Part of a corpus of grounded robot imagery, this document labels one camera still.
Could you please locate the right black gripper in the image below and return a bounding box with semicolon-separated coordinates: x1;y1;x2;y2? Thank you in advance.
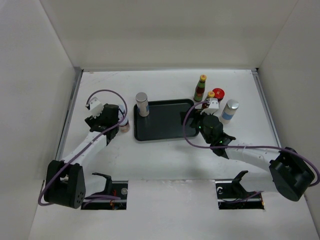
180;107;215;145

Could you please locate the small brown spice jar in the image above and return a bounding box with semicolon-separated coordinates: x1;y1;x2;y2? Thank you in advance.
119;120;130;133

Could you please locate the white salt shaker silver lid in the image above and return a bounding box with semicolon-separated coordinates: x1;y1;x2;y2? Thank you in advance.
219;99;239;124

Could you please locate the green-label sauce bottle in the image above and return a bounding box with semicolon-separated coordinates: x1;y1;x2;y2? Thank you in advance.
201;91;215;109
193;74;207;102

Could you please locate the white peppercorn shaker blue label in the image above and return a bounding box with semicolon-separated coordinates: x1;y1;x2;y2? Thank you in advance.
135;92;150;117

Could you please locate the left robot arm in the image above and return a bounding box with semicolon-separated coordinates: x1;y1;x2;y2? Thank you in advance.
39;104;124;209

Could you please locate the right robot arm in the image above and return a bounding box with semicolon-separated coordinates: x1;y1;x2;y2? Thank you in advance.
190;113;315;202

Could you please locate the red-lid chili sauce jar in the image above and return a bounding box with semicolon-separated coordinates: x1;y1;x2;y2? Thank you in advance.
212;88;225;102

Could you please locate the black plastic tray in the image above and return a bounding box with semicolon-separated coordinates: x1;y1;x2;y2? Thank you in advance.
133;98;194;142

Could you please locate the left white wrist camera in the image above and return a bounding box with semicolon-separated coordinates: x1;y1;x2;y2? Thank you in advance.
85;97;104;118

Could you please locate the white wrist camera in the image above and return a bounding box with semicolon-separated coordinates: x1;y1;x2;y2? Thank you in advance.
200;98;220;115
85;97;104;118

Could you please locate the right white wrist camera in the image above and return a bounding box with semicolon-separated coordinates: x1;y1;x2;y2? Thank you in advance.
200;98;220;115

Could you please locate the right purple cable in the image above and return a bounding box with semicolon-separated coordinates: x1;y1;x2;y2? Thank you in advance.
183;100;320;203

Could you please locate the purple cable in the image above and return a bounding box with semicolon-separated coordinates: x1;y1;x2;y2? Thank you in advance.
183;100;320;203
37;89;128;208

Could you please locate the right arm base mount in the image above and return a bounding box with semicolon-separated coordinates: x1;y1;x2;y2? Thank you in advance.
215;170;265;210

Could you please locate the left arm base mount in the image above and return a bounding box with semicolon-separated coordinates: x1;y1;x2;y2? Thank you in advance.
80;172;129;211

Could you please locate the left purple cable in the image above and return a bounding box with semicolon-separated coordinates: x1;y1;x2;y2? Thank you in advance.
37;89;128;208

